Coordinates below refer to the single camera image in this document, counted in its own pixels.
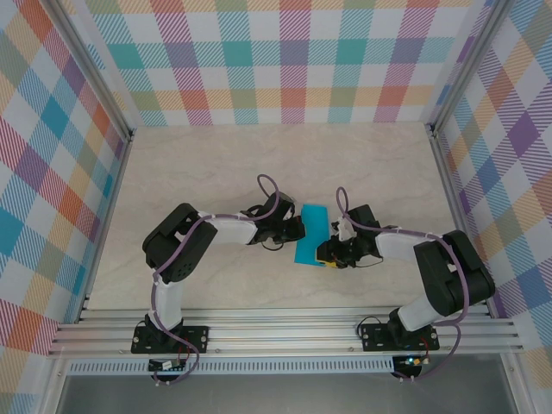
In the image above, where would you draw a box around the aluminium frame post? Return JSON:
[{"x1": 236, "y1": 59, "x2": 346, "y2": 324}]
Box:
[
  {"x1": 45, "y1": 0, "x2": 135, "y2": 141},
  {"x1": 424, "y1": 0, "x2": 514, "y2": 135}
]

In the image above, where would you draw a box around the small black circuit board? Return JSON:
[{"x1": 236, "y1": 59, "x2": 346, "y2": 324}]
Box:
[{"x1": 147, "y1": 359, "x2": 186, "y2": 372}]

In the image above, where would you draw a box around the perforated grey cable duct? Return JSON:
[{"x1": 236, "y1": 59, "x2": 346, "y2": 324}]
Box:
[{"x1": 66, "y1": 355, "x2": 396, "y2": 375}]

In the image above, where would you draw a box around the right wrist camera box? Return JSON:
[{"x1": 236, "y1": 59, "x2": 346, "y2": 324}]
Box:
[{"x1": 330, "y1": 217, "x2": 358, "y2": 241}]

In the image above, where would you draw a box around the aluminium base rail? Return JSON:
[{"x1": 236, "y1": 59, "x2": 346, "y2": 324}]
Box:
[{"x1": 47, "y1": 306, "x2": 525, "y2": 357}]

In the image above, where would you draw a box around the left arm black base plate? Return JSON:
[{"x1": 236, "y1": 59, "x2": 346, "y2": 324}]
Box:
[{"x1": 131, "y1": 325, "x2": 210, "y2": 355}]

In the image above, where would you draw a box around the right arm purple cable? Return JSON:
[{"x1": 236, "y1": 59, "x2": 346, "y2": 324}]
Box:
[{"x1": 335, "y1": 186, "x2": 471, "y2": 383}]

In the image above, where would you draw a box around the grey metal shelf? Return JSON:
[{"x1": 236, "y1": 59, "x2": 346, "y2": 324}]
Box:
[{"x1": 55, "y1": 373, "x2": 518, "y2": 414}]

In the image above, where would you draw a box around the aluminium table side rail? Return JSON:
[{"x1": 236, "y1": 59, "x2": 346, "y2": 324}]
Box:
[
  {"x1": 75, "y1": 129, "x2": 135, "y2": 324},
  {"x1": 429, "y1": 124, "x2": 495, "y2": 318}
]

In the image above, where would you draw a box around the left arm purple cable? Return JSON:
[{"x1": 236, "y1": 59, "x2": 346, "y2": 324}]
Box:
[{"x1": 150, "y1": 173, "x2": 298, "y2": 387}]

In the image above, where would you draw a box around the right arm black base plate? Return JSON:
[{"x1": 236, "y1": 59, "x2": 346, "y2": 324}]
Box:
[{"x1": 360, "y1": 323, "x2": 441, "y2": 353}]

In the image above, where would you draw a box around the blue paper sheet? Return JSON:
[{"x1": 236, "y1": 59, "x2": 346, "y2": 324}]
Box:
[{"x1": 292, "y1": 203, "x2": 329, "y2": 265}]

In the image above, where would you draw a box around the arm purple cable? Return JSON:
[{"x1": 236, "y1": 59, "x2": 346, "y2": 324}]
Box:
[
  {"x1": 335, "y1": 186, "x2": 471, "y2": 383},
  {"x1": 150, "y1": 173, "x2": 298, "y2": 387}
]

